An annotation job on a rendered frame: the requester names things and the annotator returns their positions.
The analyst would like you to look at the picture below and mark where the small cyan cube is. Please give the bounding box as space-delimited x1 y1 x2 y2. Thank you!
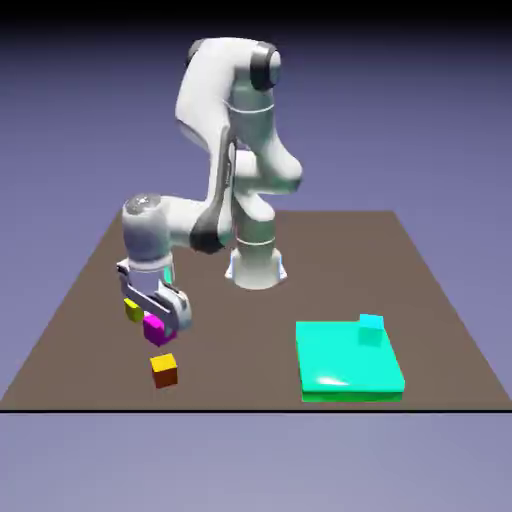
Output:
357 313 385 347

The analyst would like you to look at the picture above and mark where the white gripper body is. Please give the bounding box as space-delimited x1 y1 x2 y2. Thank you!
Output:
119 274 193 334

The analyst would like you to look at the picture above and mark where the large green box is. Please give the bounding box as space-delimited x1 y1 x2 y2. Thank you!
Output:
295 319 406 404

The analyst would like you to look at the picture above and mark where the small yellow cube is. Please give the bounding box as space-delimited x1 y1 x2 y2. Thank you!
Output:
123 297 145 324

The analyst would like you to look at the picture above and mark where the small magenta cube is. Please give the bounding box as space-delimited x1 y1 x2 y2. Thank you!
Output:
142 314 178 348

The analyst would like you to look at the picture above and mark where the small orange cube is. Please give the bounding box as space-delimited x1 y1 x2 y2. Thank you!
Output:
149 352 179 390

